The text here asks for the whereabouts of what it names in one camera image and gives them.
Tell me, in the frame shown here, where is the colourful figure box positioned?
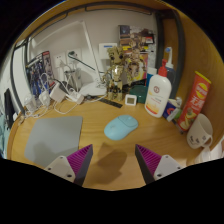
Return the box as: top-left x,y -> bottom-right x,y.
118,24 -> 157,89

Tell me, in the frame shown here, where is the black ruler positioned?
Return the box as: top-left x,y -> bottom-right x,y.
99,97 -> 124,109

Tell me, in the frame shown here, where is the white power strip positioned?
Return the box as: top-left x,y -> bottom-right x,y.
64,91 -> 85,105

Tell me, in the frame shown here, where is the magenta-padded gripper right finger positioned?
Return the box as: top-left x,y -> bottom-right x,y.
134,143 -> 183,185

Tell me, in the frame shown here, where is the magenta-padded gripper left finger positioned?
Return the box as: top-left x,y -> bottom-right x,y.
43,143 -> 94,187

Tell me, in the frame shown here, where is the white wall box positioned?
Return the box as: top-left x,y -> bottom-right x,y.
98,42 -> 118,61

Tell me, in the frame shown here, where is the white desk lamp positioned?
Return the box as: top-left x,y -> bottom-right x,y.
31,20 -> 108,98

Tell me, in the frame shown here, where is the steel cup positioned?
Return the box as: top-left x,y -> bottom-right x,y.
64,68 -> 83,91

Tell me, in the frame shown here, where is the blue bottle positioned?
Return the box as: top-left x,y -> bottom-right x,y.
145,67 -> 158,89

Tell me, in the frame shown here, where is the small white desk clock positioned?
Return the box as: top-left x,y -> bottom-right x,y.
124,93 -> 138,107

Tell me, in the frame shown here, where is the black bag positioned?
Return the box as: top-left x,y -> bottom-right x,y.
3,88 -> 16,129

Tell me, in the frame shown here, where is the clear plastic cup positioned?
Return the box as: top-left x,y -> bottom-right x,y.
24,94 -> 38,114

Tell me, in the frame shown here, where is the grey mouse pad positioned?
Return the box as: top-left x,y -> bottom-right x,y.
23,115 -> 84,169

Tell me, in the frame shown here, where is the white mug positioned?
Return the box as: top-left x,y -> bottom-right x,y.
186,113 -> 214,150

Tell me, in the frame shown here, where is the blue robot model kit box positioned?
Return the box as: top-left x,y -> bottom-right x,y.
25,50 -> 56,99

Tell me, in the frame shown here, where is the white cable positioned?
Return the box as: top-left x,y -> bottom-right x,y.
53,99 -> 79,115

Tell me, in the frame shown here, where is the light blue computer mouse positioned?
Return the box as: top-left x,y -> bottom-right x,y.
103,114 -> 139,141

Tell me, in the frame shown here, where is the dark green round container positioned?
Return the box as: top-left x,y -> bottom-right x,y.
129,84 -> 148,104

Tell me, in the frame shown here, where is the white red-pump lotion bottle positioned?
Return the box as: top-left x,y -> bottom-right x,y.
144,59 -> 173,119

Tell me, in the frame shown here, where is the brown tree figure model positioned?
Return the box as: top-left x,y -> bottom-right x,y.
102,45 -> 129,102

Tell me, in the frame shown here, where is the small blue white box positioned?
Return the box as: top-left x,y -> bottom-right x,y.
162,98 -> 183,123

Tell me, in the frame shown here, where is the red chips can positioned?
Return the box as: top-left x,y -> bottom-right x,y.
176,70 -> 212,132

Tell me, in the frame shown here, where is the dark white-nozzle squeeze bottle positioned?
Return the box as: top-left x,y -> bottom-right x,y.
164,46 -> 176,84

